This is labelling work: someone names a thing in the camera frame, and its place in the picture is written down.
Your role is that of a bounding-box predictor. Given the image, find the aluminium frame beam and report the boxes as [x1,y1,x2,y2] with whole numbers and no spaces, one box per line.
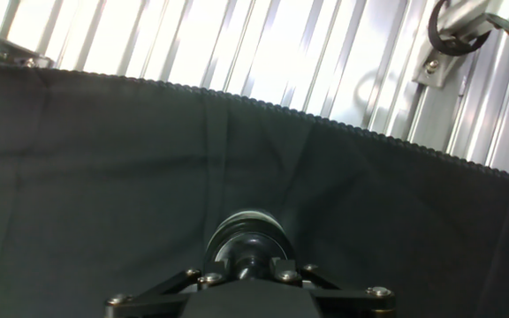
[0,21,55,70]

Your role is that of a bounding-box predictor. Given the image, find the black cloth with blue print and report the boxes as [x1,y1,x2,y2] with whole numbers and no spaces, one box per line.
[0,64,509,318]

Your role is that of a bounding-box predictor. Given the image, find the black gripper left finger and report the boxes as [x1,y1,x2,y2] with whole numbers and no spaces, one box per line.
[103,259,230,318]

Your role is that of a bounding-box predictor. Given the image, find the metal camera bracket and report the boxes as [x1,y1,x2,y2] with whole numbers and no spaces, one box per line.
[412,0,494,89]

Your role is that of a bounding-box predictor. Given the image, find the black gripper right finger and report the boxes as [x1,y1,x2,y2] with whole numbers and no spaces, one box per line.
[270,257,397,318]

